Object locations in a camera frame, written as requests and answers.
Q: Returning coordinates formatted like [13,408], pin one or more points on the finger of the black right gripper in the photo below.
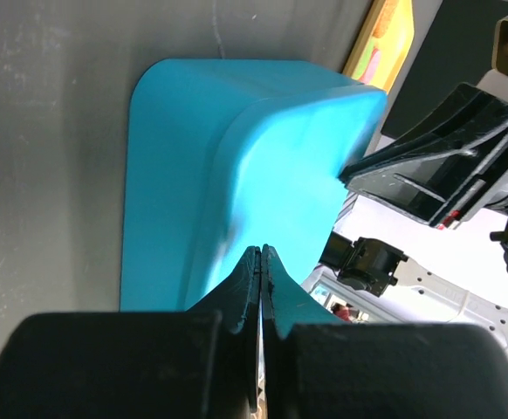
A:
[432,174]

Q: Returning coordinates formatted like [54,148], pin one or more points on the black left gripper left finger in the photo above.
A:
[200,363]

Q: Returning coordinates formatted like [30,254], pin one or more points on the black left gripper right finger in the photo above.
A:
[319,366]

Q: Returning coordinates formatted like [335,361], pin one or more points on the blue tin lid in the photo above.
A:
[274,180]

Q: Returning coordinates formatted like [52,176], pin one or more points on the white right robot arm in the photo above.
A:
[370,265]

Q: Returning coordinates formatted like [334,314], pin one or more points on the yellow plastic tray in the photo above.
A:
[394,47]

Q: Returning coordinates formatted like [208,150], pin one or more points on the green round cookie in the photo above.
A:
[368,63]

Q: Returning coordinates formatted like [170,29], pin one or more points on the orange dotted round cookie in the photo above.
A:
[381,15]

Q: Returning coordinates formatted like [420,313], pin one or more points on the blue cookie tin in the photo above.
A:
[178,114]

